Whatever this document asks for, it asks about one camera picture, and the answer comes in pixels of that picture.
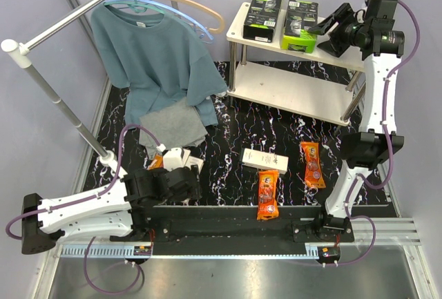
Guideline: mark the white two-tier shelf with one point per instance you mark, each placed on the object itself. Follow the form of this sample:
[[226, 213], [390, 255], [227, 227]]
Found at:
[[314, 85]]

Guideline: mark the white slotted cable duct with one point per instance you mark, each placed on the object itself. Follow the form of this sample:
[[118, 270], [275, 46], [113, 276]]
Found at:
[[107, 251]]

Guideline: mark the black green razor box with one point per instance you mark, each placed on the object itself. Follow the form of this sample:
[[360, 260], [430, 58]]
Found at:
[[300, 17]]

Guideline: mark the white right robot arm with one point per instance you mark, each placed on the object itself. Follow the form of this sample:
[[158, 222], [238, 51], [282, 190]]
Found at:
[[377, 140]]

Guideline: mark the aluminium rail frame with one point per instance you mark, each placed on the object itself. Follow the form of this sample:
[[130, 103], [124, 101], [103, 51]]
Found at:
[[389, 231]]

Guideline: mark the orange snack packet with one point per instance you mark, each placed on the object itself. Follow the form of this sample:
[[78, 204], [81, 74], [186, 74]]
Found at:
[[267, 204], [313, 173], [157, 162]]

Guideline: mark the black razor box on shelf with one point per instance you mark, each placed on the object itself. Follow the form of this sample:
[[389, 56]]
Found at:
[[261, 19]]

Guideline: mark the teal t-shirt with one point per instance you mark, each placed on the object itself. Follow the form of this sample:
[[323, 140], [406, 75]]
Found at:
[[159, 59]]

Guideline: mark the orange snack packet right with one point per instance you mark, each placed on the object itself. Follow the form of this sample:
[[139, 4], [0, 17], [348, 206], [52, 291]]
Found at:
[[313, 173]]

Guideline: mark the white Harry's box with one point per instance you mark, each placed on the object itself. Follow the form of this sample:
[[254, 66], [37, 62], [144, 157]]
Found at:
[[190, 161]]

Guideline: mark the long white cosmetic box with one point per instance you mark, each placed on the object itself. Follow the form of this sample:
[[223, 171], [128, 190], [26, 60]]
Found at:
[[264, 160]]

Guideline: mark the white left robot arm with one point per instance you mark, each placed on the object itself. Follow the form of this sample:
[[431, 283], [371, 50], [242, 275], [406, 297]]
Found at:
[[118, 213]]

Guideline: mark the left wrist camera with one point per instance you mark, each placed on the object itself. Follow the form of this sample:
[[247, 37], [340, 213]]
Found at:
[[172, 158]]

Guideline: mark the blue plastic hanger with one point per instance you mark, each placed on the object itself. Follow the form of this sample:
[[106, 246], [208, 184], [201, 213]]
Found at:
[[172, 12]]

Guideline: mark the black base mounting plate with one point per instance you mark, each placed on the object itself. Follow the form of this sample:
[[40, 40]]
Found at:
[[235, 230]]

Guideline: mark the orange snack packet left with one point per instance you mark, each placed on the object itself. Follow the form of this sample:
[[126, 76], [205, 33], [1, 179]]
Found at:
[[157, 162]]

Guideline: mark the black marble pattern mat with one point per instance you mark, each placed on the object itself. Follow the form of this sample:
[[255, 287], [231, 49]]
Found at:
[[225, 181]]

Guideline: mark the grey folded cloth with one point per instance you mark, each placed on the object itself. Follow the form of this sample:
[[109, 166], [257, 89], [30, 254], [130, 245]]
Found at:
[[178, 125]]

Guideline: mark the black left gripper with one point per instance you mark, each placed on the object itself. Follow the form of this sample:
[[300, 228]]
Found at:
[[192, 194]]

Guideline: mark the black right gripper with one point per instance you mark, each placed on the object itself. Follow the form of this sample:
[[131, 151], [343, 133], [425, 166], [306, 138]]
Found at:
[[333, 45]]

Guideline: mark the orange snack packet middle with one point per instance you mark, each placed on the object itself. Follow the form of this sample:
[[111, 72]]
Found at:
[[267, 204]]

